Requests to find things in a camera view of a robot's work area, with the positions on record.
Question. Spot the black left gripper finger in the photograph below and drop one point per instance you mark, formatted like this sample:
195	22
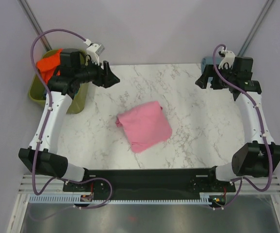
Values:
107	69
109	81

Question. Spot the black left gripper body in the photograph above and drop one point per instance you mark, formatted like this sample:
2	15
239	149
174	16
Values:
89	74

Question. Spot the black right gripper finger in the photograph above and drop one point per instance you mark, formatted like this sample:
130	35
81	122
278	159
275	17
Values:
202	81
208	71

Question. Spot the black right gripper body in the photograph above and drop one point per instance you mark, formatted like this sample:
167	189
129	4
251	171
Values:
219	83

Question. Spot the pink t shirt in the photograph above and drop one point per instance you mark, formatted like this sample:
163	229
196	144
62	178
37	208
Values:
144	126

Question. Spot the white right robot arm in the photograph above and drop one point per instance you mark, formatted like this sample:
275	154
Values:
260	154

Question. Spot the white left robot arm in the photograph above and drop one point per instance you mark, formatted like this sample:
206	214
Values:
75	68

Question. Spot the folded grey blue t shirt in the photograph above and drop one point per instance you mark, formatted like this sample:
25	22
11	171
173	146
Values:
206	61

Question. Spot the orange t shirt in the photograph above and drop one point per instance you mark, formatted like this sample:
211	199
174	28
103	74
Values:
48	64

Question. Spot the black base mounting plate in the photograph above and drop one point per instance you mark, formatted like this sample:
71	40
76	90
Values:
135	175

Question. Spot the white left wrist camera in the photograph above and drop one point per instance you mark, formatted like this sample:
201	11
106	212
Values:
94	50

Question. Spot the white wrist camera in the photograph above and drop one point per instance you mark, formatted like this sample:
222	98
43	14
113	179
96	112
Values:
94	50
227	59

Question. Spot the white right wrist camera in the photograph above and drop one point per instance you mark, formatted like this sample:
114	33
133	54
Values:
227	59

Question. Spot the aluminium frame rail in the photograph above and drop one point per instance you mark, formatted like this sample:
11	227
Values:
197	184

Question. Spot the light blue cable duct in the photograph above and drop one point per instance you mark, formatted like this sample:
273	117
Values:
86	198

